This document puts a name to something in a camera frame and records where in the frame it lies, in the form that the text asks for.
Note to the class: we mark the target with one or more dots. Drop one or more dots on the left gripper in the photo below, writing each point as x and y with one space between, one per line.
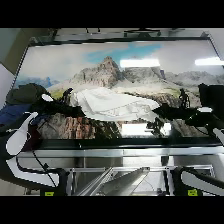
68 109

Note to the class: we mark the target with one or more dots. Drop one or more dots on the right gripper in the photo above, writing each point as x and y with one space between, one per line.
168 113

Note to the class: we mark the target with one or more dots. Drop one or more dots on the white shirt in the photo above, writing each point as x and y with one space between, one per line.
110 105

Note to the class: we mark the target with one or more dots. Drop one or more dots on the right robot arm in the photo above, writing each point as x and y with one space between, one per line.
203 181

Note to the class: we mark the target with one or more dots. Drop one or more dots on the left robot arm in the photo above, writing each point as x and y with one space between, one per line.
20 136

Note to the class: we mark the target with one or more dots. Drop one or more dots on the dark red garment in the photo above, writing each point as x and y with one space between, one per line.
35 136

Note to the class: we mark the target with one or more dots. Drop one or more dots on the dark grey garment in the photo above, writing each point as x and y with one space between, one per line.
26 92

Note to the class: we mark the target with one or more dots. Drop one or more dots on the black garment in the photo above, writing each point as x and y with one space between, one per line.
213 96

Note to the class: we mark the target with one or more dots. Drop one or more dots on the blue garment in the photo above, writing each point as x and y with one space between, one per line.
13 113

